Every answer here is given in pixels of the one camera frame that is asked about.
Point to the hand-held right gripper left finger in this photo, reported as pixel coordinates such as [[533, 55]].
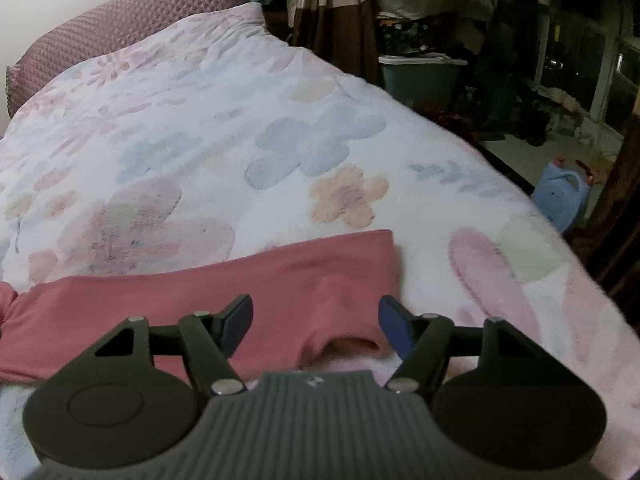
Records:
[[239, 324]]

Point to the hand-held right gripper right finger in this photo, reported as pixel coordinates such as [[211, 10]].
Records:
[[394, 324]]

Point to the pink small garment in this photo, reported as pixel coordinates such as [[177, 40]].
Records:
[[300, 280]]

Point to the floral printed blanket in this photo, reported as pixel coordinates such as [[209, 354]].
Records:
[[200, 135]]

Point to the blue plastic jug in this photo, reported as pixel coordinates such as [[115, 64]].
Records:
[[560, 200]]

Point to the green storage bin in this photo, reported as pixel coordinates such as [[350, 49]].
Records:
[[420, 80]]

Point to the brown beige curtain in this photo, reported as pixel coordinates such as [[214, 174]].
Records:
[[332, 30]]

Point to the white window frame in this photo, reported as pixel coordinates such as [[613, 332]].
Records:
[[602, 80]]

